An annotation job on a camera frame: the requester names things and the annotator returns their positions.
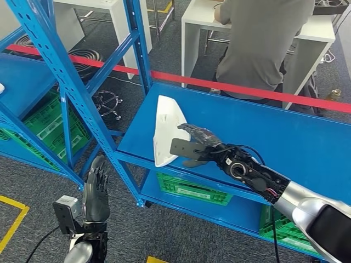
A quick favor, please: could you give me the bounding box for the white cable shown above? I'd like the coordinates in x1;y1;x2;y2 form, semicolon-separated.
319;50;337;65

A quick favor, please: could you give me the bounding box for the white table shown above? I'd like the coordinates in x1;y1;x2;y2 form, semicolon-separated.
54;0;153;81
181;0;337;110

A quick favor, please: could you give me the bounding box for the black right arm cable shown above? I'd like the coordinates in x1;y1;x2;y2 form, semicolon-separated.
271;205;281;263

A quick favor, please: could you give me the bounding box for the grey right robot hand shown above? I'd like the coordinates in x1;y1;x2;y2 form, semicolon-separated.
177;123;228;169

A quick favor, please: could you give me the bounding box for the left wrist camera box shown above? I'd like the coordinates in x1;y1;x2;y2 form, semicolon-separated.
52;195;83;235

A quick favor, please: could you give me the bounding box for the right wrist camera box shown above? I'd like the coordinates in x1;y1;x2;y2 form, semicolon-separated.
169;137;217;161

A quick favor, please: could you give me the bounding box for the metal table frame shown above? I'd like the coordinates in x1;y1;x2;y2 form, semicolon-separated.
146;0;176;45

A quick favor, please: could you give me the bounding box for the red barrier belt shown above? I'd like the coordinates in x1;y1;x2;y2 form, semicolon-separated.
7;43;351;115

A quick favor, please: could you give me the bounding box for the black bag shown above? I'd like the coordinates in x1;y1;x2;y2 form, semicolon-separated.
288;71;327;118

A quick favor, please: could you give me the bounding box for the chrome stool frame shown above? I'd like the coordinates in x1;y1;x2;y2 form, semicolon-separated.
203;30;232;58

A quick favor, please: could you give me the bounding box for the white curved plastic part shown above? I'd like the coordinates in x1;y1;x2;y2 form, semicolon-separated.
152;95;191;168

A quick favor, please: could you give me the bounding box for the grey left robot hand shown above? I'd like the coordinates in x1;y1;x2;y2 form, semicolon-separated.
82;155;110;223

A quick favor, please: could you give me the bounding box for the blue metal shelf rack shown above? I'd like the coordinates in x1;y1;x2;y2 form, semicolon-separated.
0;27;86;190
5;0;351;263

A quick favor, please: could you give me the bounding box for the person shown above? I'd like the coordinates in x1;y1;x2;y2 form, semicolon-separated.
209;0;316;107

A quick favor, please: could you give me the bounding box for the black ribbed round base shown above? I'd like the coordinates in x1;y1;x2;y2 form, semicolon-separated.
68;48;104;80
13;33;35;50

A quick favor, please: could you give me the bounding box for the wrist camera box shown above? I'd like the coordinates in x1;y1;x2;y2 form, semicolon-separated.
52;195;83;235
169;137;217;161

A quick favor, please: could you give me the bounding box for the chrome chair base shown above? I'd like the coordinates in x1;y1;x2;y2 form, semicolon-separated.
92;90;123;122

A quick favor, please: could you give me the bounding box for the small amber bottle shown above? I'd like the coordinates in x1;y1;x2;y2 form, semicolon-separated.
325;88;342;102

